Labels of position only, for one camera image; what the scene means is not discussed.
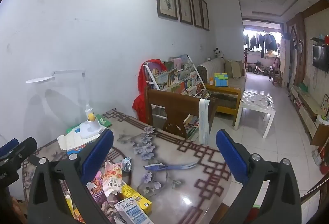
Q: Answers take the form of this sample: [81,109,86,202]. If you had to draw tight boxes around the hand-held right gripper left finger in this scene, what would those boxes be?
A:
[27,128,115,224]

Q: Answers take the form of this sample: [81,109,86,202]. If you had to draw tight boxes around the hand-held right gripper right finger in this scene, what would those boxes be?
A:
[216,129,302,224]

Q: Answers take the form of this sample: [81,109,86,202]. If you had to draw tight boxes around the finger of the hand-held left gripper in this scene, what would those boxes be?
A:
[0,138,19,157]
[0,137,38,172]

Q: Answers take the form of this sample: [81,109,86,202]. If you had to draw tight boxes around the strawberry biscuit stick box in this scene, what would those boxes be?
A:
[102,160,124,197]

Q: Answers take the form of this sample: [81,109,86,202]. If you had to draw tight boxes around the silver blue wrapper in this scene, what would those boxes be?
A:
[120,157,133,172]

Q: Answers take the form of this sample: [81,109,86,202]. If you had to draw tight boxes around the pink snack bag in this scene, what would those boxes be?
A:
[86,171,106,204]

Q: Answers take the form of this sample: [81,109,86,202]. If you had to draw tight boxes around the blue picture book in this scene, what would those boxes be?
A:
[66,144,88,162]

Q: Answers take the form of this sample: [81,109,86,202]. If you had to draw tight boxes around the white desk lamp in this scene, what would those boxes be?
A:
[26,69,101,140]

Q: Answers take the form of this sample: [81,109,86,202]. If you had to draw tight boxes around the green book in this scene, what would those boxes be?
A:
[99,114,113,127]

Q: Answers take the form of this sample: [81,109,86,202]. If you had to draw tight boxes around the white cloth strip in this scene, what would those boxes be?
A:
[199,98,211,145]

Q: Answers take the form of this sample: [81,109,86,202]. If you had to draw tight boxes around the yellow carton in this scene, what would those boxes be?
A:
[120,182,153,215]

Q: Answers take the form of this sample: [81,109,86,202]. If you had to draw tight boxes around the wooden bench sofa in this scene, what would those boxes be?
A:
[205,83,243,117]

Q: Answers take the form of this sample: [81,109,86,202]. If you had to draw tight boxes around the white side table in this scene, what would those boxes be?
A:
[232,90,276,139]

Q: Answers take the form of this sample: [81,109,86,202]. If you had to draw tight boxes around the yellow snack packet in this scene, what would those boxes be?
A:
[65,195,86,224]

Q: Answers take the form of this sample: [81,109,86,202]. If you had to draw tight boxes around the blue white milk carton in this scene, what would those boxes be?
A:
[114,198,145,224]

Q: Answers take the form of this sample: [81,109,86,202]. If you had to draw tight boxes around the brown wooden chair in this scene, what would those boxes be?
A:
[145,86,218,141]

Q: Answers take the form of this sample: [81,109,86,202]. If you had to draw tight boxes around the colourful block toy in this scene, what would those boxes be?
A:
[214,72,229,88]

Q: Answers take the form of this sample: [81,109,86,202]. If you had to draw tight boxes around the red cloth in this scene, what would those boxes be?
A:
[132,59,162,124]

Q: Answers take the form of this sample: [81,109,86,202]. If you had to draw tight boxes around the sofa cushion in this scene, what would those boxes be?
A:
[225,59,244,78]

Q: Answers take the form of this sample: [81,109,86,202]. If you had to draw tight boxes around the low television cabinet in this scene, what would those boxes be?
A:
[289,85,329,148]

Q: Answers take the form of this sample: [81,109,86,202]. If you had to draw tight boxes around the covered sofa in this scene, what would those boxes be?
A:
[197,57,248,81]

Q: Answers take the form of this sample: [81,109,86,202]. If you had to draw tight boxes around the white book rack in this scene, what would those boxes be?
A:
[142,54,211,101]

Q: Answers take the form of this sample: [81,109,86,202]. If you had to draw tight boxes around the child's balance bicycle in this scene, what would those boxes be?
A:
[252,60,271,75]

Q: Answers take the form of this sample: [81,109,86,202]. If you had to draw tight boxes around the small wooden chair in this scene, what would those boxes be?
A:
[268,57,282,86]

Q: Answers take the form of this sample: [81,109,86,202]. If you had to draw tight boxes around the colourful tangram picture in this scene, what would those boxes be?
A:
[321,94,329,116]

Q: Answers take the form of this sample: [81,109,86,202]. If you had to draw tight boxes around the row of hanging clothes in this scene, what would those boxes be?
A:
[243,32,281,59]

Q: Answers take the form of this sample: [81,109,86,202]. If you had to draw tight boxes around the white bead string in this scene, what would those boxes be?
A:
[300,180,329,199]

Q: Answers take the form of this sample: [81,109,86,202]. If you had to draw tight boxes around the wall television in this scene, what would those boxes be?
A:
[312,44,329,73]

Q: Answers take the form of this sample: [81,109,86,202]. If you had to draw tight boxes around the red black wall ornament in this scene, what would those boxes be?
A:
[310,35,329,48]

